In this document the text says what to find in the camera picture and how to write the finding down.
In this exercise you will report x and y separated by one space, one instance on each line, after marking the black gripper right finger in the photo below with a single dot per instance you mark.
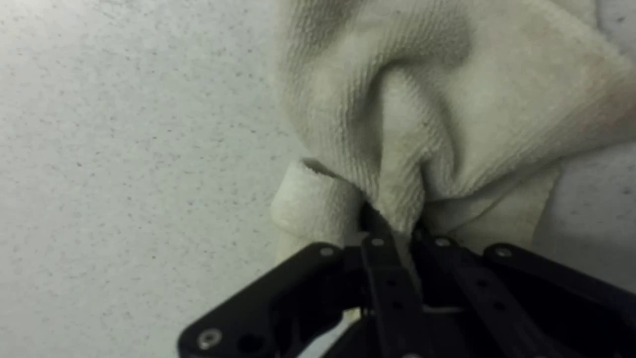
529 300

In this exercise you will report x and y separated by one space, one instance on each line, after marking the beige cloth towel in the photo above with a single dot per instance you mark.
463 101

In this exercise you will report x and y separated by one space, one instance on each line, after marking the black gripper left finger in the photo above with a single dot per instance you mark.
310 292

